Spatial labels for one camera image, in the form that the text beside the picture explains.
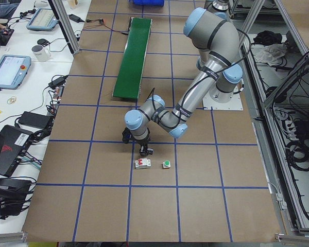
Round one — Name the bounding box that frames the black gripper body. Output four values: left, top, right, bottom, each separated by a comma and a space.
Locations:
136, 130, 150, 151

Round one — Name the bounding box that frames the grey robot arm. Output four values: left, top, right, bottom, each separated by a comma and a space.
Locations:
122, 7, 239, 156

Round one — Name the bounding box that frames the white red circuit breaker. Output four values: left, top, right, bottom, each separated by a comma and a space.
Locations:
135, 158, 151, 169

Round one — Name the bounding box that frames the green push button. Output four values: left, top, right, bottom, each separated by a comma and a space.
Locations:
162, 160, 171, 169

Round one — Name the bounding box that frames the green conveyor belt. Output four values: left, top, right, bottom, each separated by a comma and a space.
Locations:
113, 17, 152, 100

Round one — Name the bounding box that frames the white mug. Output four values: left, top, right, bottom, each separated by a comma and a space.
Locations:
31, 45, 51, 62

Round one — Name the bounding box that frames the black laptop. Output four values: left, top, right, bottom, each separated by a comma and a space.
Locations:
0, 125, 33, 177

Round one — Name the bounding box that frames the blue plastic bin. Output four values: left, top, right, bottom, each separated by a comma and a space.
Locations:
132, 0, 165, 7

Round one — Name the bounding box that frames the black power adapter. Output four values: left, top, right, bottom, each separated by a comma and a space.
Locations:
68, 14, 84, 23

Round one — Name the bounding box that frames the blue teach pendant near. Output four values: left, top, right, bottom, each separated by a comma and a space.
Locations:
0, 55, 31, 90

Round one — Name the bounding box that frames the blue teach pendant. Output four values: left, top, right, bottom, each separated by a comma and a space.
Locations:
0, 55, 31, 90
26, 8, 58, 31

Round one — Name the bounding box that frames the blue teach pendant far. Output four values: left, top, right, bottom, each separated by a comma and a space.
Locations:
26, 8, 58, 31

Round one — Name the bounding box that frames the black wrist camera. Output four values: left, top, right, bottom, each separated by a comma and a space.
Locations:
122, 128, 133, 144

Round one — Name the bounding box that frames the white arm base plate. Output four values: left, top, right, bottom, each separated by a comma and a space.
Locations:
202, 92, 243, 111

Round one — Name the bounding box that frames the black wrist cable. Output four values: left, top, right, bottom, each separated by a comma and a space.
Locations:
146, 28, 253, 109

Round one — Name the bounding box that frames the red black conveyor cable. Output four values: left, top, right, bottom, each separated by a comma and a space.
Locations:
86, 18, 130, 36

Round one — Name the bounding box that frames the aluminium frame post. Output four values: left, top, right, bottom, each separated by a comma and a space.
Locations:
48, 0, 80, 56

